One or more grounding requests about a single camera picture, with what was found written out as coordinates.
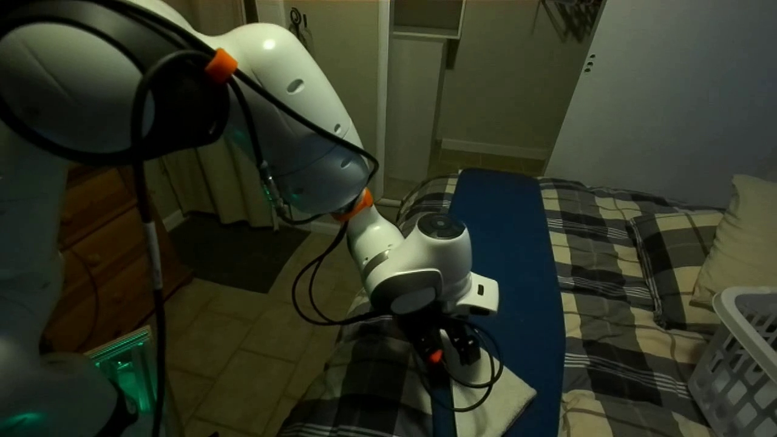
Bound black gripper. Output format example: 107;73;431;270
396;306;483;372

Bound cream striped towel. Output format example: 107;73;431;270
436;355;539;437

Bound blue mat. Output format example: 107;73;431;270
427;168;569;437

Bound white baseboard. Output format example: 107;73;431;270
439;136;555;163

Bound plaid comforter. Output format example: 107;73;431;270
277;173;777;437

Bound dark floor rug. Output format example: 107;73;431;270
167;211;311;296

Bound narrow white closet door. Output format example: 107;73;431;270
386;31;450;192

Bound plaid pillow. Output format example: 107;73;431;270
629;203;727;334

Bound closet shelf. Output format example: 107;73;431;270
388;0;470;40

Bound robot stand with green light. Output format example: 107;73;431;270
83;326;172;437

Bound white laundry basket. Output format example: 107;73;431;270
688;283;777;437

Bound cream pillow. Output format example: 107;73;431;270
692;173;777;312

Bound wooden dresser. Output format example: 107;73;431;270
43;164;196;355

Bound dark hanging item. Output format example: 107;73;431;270
286;5;314;38

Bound dark clothes hangers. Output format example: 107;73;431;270
539;0;608;43

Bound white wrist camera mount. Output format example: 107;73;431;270
461;273;504;316

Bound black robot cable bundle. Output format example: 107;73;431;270
0;0;505;437

